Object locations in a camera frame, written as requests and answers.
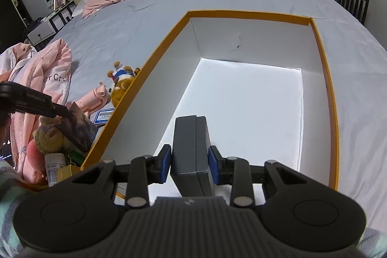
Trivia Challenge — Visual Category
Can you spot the dark grey box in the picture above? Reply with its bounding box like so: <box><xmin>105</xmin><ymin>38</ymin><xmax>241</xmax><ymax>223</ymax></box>
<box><xmin>171</xmin><ymin>115</ymin><xmax>214</xmax><ymax>197</ymax></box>

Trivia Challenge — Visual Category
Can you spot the pink green plush peach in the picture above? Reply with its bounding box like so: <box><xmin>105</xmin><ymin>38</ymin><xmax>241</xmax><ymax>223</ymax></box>
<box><xmin>22</xmin><ymin>140</ymin><xmax>47</xmax><ymax>185</ymax></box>

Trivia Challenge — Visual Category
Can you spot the grey bed sheet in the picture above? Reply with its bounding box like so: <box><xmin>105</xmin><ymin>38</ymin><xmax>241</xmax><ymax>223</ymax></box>
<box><xmin>58</xmin><ymin>0</ymin><xmax>386</xmax><ymax>231</ymax></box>

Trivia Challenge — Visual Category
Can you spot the dark picture card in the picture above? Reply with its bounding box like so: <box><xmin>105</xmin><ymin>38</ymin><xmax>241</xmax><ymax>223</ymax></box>
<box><xmin>56</xmin><ymin>102</ymin><xmax>98</xmax><ymax>153</ymax></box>

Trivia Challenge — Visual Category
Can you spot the brown bear plush keychain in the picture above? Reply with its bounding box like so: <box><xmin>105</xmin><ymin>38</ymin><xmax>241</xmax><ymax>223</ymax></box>
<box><xmin>107</xmin><ymin>61</ymin><xmax>140</xmax><ymax>108</ymax></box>

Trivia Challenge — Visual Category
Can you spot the orange white storage box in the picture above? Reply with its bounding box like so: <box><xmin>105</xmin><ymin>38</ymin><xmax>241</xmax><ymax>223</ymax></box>
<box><xmin>83</xmin><ymin>10</ymin><xmax>340</xmax><ymax>200</ymax></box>

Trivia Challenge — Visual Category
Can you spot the blue pink card holder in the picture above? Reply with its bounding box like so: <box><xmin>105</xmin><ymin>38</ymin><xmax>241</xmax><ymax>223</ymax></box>
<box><xmin>91</xmin><ymin>107</ymin><xmax>115</xmax><ymax>126</ymax></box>

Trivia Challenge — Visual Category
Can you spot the pink jacket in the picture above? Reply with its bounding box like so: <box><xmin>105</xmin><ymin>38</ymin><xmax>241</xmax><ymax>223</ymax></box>
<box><xmin>1</xmin><ymin>39</ymin><xmax>72</xmax><ymax>185</ymax></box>

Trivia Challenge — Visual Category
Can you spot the white medicine bottle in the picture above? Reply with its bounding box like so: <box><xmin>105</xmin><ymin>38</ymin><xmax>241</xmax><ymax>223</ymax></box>
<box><xmin>45</xmin><ymin>153</ymin><xmax>66</xmax><ymax>187</ymax></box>

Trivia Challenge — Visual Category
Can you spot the cream knitted bunny doll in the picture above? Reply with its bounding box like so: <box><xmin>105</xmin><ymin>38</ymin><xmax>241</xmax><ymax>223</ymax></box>
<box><xmin>33</xmin><ymin>116</ymin><xmax>64</xmax><ymax>155</ymax></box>

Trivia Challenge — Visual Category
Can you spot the left white nightstand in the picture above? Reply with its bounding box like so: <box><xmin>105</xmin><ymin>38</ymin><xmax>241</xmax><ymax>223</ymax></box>
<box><xmin>27</xmin><ymin>1</ymin><xmax>76</xmax><ymax>46</ymax></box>

